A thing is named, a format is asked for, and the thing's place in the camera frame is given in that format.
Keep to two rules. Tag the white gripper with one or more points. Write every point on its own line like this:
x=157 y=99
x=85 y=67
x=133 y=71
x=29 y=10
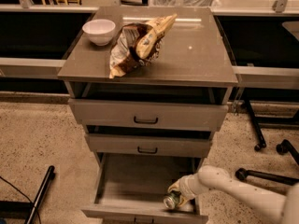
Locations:
x=188 y=186

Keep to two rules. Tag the green can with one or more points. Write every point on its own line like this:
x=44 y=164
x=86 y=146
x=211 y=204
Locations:
x=172 y=199

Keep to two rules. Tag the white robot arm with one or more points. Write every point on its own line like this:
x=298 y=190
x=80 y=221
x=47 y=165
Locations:
x=280 y=209

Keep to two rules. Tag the bottom grey drawer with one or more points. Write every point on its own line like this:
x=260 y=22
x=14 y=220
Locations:
x=132 y=188

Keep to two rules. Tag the grey drawer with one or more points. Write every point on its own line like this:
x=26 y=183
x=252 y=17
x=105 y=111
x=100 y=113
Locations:
x=143 y=145
x=149 y=115
x=132 y=188

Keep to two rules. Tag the middle grey drawer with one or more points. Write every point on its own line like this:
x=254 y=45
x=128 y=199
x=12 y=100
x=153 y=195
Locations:
x=143 y=145

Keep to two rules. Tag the top grey drawer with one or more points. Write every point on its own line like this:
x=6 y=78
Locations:
x=149 y=115

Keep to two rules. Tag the black wheeled base legs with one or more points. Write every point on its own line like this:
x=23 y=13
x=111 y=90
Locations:
x=282 y=148

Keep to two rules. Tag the black stand leg left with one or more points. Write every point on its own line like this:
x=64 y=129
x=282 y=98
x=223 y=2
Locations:
x=49 y=176

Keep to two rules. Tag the brown yellow chip bag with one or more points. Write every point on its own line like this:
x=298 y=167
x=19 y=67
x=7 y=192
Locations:
x=138 y=44

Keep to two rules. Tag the white bowl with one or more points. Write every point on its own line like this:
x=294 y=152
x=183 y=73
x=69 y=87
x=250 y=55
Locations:
x=100 y=32

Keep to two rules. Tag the grey metal railing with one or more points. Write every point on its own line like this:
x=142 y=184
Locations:
x=247 y=77

